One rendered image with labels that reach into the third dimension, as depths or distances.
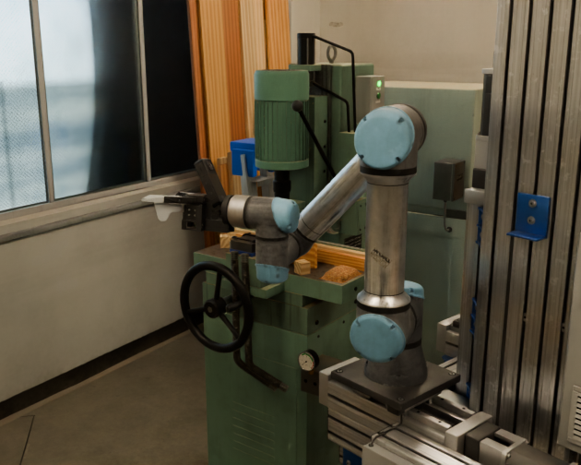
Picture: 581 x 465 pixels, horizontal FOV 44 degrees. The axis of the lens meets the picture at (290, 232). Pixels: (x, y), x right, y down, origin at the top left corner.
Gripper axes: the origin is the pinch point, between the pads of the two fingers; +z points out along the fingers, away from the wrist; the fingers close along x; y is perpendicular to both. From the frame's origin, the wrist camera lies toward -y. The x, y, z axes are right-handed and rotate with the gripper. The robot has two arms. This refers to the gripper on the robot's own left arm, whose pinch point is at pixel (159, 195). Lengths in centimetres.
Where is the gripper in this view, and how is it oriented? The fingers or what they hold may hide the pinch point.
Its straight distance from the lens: 174.1
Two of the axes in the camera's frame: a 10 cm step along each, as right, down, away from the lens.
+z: -9.2, -1.0, 3.7
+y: -0.5, 9.9, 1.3
